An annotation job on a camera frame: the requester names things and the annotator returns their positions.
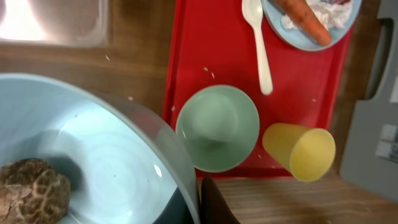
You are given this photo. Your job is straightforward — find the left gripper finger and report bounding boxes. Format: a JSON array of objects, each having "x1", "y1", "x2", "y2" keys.
[{"x1": 200, "y1": 175, "x2": 240, "y2": 224}]

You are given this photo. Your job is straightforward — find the green bowl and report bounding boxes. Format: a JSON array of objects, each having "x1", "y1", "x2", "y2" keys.
[{"x1": 175, "y1": 85, "x2": 260, "y2": 173}]

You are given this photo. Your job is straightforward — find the light blue bowl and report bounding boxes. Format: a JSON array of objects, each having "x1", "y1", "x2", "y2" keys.
[{"x1": 1, "y1": 73, "x2": 200, "y2": 223}]

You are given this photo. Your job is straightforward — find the yellow plastic cup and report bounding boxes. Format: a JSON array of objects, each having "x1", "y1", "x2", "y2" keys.
[{"x1": 262, "y1": 123, "x2": 336, "y2": 182}]

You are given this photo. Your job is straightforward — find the brown shiitake mushroom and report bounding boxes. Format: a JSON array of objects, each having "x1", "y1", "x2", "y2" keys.
[{"x1": 1, "y1": 158, "x2": 71, "y2": 224}]

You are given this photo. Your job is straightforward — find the light blue plate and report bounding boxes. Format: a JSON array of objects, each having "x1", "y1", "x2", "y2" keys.
[{"x1": 262, "y1": 0, "x2": 362, "y2": 51}]

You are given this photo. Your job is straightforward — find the white plastic spoon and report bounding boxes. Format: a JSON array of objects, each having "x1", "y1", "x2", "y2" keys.
[{"x1": 241, "y1": 0, "x2": 273, "y2": 95}]

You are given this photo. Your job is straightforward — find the orange carrot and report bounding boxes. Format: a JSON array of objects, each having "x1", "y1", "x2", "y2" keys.
[{"x1": 272, "y1": 0, "x2": 332, "y2": 46}]

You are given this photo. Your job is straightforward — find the white tissue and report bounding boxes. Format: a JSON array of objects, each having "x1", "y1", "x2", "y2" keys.
[{"x1": 281, "y1": 0, "x2": 354, "y2": 31}]

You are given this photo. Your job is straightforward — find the grey dishwasher rack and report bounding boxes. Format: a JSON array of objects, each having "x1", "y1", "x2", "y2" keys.
[{"x1": 340, "y1": 0, "x2": 397, "y2": 202}]

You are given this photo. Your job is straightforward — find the red serving tray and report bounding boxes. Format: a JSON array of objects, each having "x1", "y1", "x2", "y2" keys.
[{"x1": 162, "y1": 0, "x2": 355, "y2": 179}]

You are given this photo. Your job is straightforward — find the clear plastic bin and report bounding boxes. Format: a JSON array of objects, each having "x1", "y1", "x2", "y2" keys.
[{"x1": 1, "y1": 0, "x2": 109, "y2": 48}]

